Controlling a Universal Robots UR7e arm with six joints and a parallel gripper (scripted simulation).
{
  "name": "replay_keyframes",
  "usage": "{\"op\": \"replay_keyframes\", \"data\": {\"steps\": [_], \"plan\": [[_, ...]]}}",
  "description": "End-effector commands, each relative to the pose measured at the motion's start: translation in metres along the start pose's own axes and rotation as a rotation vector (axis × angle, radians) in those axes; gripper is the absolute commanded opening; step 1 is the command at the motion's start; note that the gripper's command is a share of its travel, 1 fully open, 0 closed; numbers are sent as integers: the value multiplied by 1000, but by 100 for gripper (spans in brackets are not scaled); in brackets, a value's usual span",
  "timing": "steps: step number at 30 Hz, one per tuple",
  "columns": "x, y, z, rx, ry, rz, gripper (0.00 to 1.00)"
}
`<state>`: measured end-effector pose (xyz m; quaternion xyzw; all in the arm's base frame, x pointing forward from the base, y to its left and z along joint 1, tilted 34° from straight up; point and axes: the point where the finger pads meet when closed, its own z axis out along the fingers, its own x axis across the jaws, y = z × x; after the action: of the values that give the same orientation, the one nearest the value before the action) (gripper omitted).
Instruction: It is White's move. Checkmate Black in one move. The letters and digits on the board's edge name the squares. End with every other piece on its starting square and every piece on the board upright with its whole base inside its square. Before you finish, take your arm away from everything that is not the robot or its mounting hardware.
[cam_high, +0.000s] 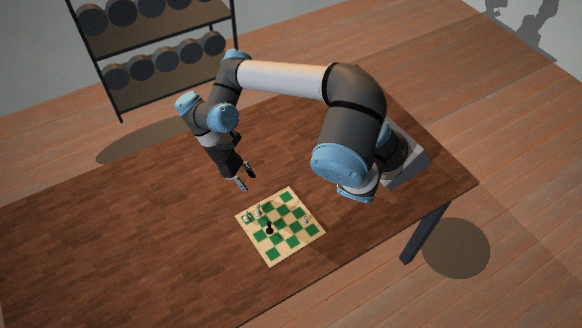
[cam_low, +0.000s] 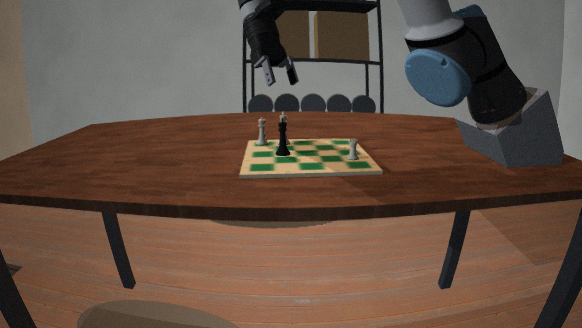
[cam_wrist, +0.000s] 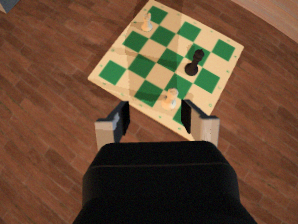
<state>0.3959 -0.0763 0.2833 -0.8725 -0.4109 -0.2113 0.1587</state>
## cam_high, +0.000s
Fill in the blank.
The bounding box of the green and cream chessboard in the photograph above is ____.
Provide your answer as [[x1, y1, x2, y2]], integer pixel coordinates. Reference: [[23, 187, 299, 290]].
[[235, 186, 326, 268]]

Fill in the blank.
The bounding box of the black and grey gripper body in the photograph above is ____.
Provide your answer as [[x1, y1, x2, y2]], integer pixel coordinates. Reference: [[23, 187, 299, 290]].
[[195, 130, 244, 178]]

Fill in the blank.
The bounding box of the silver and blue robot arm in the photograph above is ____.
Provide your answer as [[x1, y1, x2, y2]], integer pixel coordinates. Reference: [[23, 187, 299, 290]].
[[175, 49, 408, 203]]

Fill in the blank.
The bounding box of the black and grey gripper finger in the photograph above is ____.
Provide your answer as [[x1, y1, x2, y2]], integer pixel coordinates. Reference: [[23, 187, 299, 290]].
[[242, 161, 256, 178], [226, 176, 248, 191]]

